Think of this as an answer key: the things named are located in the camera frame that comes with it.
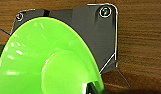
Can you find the dark robot base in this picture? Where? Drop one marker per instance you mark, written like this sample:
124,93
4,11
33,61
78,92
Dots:
92,30

